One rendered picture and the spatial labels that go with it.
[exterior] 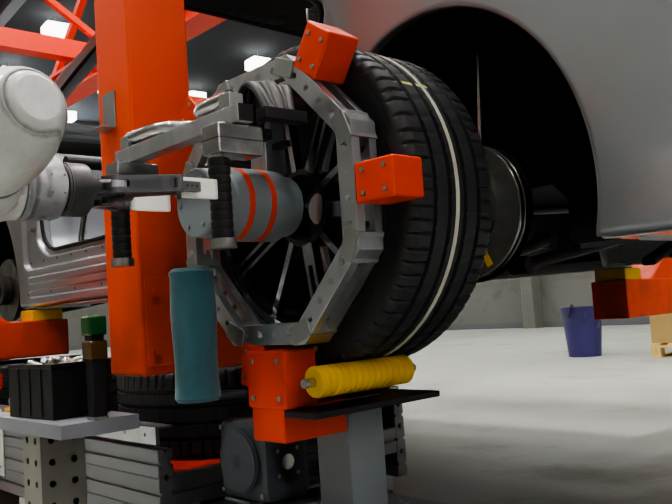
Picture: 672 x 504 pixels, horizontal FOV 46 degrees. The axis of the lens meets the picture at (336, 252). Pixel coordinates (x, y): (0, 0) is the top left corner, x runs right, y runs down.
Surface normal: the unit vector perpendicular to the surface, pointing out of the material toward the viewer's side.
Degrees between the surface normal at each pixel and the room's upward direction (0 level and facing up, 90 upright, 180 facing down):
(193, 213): 90
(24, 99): 79
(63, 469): 90
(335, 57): 125
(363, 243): 90
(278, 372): 90
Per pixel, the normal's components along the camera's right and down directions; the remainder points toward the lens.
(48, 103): 0.74, -0.25
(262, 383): -0.73, 0.00
